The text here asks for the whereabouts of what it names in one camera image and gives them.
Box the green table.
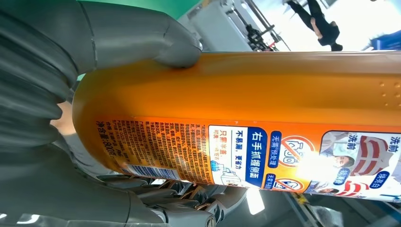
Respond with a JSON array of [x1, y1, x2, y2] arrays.
[[77, 0, 204, 20]]

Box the person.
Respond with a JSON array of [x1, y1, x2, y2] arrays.
[[287, 0, 344, 52]]

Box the grey machine base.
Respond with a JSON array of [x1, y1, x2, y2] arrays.
[[188, 0, 251, 52]]

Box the black stand frame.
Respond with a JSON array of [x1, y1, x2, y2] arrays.
[[245, 24, 278, 52]]

